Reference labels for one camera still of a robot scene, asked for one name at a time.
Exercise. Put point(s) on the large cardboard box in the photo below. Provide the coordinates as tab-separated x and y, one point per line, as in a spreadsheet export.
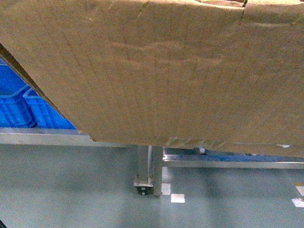
226	75

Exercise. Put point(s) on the blue plastic crate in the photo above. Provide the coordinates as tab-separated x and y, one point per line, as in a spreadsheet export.
14	110
46	116

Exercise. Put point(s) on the blue plastic crate left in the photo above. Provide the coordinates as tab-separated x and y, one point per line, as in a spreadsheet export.
14	110

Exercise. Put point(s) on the steel shelf frame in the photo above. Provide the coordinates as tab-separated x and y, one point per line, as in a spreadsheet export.
150	159

